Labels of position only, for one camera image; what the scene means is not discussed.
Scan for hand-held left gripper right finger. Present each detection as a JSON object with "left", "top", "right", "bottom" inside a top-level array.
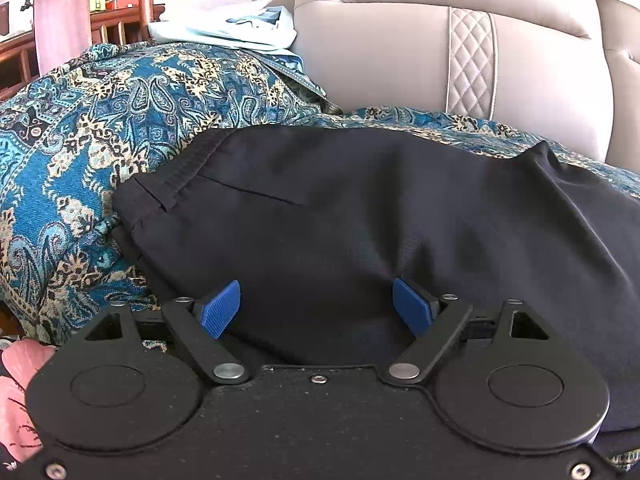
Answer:
[{"left": 382, "top": 277, "right": 556, "bottom": 387}]

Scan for black pants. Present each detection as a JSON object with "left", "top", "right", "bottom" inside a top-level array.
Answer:
[{"left": 111, "top": 127, "right": 640, "bottom": 433}]

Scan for light blue cloth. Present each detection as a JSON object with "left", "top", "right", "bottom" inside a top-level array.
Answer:
[{"left": 147, "top": 2, "right": 306, "bottom": 73}]

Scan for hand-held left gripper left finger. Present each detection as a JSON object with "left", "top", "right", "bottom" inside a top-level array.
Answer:
[{"left": 75, "top": 280, "right": 252, "bottom": 387}]

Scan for teal paisley blanket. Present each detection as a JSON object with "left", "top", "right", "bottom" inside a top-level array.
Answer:
[{"left": 0, "top": 42, "right": 640, "bottom": 472}]

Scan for wooden railing furniture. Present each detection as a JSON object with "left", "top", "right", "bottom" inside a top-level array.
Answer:
[{"left": 0, "top": 2, "right": 166, "bottom": 101}]

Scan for pink curtain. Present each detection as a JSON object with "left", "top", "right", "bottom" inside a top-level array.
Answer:
[{"left": 32, "top": 0, "right": 96, "bottom": 77}]

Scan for person's floral clothing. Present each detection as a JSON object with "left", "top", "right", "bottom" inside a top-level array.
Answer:
[{"left": 0, "top": 337, "right": 58, "bottom": 466}]

